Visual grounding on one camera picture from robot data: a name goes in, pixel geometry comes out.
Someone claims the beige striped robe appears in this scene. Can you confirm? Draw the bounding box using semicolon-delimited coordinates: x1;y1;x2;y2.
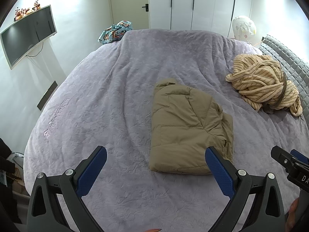
226;54;303;117

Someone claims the dried flower decoration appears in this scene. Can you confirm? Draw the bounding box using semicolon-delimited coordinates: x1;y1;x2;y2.
14;0;42;21

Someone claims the grey quilted headboard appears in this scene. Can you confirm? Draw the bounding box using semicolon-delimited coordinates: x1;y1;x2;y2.
258;35;309;107

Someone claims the white wardrobe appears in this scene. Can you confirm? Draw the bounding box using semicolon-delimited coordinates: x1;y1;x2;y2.
148;0;254;38

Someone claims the white room door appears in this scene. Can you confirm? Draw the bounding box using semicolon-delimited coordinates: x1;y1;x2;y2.
107;0;150;29

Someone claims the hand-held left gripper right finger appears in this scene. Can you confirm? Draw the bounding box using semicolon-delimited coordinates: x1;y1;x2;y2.
205;146;286;232

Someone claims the dark wall socket panel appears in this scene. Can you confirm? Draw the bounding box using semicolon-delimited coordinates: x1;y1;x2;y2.
37;80;58;111

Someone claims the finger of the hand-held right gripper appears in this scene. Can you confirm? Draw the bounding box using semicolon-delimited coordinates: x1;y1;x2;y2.
291;149;309;165
270;146;296;172

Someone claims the person's right hand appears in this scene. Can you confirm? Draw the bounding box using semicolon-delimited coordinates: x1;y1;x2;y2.
286;198;300;232

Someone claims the wall-mounted television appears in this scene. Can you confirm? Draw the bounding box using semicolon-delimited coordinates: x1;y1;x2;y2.
0;4;58;70

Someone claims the television cable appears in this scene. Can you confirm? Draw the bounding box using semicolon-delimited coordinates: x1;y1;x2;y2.
26;41;44;57

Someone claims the khaki puffer jacket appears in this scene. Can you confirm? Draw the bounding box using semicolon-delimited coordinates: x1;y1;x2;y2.
148;78;234;175

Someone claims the colourful printed cloth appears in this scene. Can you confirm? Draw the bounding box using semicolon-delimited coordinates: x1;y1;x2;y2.
98;20;133;45

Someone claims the white basket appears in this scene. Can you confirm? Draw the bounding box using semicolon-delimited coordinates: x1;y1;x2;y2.
7;152;25;182

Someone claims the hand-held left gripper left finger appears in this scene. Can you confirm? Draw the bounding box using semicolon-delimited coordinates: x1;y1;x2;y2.
26;146;107;232

